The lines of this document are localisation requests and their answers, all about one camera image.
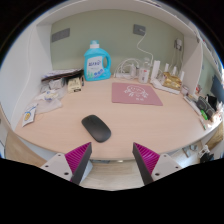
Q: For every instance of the pink printed mouse pad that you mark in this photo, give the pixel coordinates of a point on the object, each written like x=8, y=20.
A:
x=135, y=94

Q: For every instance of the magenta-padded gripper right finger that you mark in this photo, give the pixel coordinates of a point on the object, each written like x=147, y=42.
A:
x=146, y=159

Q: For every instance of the green small item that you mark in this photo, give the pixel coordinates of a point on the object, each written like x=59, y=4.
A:
x=204, y=115

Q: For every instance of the white sachet with yellow print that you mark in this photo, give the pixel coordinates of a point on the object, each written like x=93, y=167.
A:
x=28, y=115

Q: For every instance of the grey wall socket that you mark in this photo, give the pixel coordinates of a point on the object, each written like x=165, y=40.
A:
x=139, y=29

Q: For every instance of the small round jar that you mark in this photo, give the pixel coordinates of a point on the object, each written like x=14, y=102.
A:
x=184, y=90

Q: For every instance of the black pen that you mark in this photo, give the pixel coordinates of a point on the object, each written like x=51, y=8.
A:
x=83, y=82

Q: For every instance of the white power strip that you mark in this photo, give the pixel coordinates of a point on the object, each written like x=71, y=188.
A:
x=124, y=76

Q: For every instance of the dark grey pouch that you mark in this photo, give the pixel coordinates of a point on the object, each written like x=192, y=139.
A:
x=204, y=106

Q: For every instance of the grey blank wall plate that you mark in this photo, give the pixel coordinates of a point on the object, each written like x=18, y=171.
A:
x=60, y=35

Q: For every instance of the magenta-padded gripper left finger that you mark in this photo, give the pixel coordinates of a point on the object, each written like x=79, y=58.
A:
x=78, y=159

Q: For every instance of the black monitor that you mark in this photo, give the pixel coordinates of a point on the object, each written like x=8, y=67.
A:
x=217, y=89

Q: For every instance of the white wall adapter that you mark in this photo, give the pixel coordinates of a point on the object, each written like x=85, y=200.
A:
x=178, y=44

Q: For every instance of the black computer mouse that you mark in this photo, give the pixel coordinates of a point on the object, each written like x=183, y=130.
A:
x=96, y=128

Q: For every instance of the white flat remote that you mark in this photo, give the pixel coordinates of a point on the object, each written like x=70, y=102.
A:
x=192, y=104

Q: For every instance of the blue detergent bottle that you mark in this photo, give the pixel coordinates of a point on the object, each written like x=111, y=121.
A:
x=95, y=66

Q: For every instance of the clear plastic bags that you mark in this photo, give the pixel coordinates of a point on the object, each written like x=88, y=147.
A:
x=49, y=99

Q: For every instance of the white wall shelf unit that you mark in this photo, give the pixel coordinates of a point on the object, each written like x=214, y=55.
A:
x=110, y=6

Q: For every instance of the gold foil package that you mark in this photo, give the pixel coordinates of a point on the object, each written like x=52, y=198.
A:
x=172, y=81

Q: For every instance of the small cream carton box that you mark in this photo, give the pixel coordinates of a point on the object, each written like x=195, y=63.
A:
x=74, y=84

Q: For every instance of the stack of books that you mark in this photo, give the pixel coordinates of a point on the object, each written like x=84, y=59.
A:
x=61, y=74

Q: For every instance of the white antenna router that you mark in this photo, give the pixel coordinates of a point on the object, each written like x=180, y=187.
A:
x=156, y=71

